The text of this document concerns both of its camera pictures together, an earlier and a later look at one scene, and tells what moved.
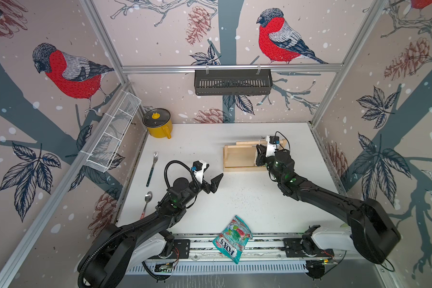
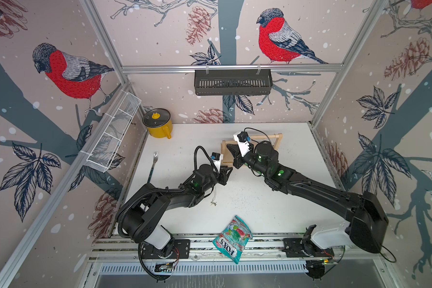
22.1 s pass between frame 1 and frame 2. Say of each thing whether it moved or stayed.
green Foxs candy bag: stayed
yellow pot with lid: stayed
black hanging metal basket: stayed
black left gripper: moved
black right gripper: moved
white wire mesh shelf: stayed
